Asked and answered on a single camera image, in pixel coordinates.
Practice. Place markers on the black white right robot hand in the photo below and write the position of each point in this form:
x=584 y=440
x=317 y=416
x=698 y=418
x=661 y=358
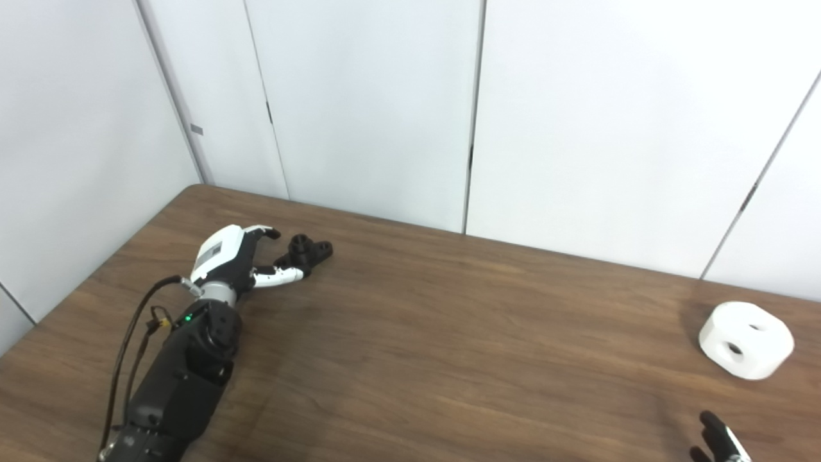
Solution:
x=718 y=446

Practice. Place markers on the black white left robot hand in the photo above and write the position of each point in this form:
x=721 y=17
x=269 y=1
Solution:
x=221 y=256

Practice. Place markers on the black flanged holder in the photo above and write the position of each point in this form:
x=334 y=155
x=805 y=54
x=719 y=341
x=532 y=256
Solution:
x=308 y=251

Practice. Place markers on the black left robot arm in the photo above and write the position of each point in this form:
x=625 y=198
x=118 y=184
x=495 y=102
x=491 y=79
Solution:
x=179 y=385

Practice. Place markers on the round white piece with holes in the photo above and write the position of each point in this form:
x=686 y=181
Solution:
x=763 y=350

